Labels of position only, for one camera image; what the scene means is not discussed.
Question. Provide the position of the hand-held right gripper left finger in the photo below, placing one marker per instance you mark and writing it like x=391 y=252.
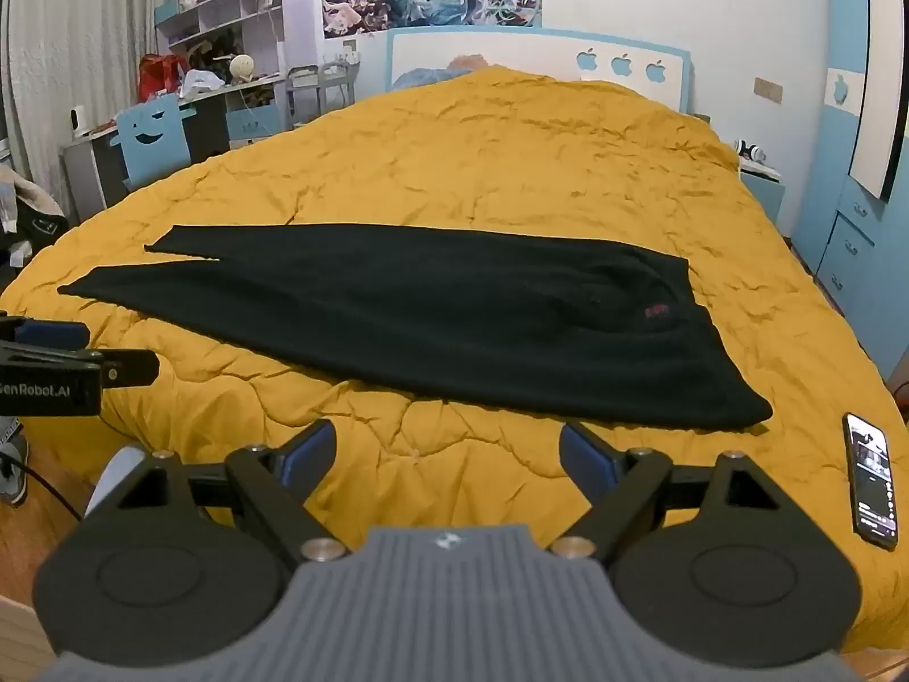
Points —
x=312 y=451

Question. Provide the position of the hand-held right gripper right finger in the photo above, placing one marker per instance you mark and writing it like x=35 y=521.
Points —
x=579 y=449

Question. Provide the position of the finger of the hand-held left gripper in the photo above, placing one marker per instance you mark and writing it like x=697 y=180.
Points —
x=53 y=334
x=131 y=368

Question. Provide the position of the black pants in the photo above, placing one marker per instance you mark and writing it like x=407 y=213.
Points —
x=426 y=312

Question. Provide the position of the grey shoe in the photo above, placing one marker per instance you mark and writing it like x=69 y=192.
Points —
x=13 y=472

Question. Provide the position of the pile of clothes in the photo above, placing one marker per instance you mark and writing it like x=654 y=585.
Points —
x=32 y=217

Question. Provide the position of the blue chair with face cutout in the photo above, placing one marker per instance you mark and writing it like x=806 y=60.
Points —
x=153 y=146

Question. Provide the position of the desk with blue drawers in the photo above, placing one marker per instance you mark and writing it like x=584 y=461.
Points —
x=245 y=124

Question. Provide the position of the red bag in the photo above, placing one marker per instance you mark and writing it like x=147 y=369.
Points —
x=153 y=74

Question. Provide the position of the black smartphone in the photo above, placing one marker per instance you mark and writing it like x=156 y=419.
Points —
x=870 y=476

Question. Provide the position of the white plastic bag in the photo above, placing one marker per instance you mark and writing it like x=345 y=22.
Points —
x=202 y=82

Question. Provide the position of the yellow quilted blanket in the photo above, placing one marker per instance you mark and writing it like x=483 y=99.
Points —
x=497 y=156

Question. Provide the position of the white curtain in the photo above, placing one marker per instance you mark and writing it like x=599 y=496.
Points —
x=71 y=28

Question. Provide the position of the blue nightstand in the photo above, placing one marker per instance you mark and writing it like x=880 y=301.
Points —
x=763 y=192

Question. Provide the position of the round cream plush toy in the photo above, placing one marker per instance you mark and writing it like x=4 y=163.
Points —
x=242 y=67

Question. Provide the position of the blue wardrobe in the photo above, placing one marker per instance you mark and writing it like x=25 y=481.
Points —
x=845 y=241

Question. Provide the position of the white headphones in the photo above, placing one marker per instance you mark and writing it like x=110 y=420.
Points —
x=749 y=151

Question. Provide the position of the grey step stool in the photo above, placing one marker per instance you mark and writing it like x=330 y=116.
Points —
x=334 y=74

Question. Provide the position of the blue pillow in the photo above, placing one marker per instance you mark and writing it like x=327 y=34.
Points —
x=419 y=77

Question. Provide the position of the white and blue headboard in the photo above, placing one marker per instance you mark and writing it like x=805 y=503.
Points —
x=540 y=50

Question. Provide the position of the white panel with black edge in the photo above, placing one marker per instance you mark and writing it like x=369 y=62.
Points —
x=884 y=85

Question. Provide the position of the brown wall switch plate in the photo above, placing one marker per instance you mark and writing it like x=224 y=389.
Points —
x=768 y=89

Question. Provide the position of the wall poster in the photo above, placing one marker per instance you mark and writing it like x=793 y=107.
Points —
x=426 y=7

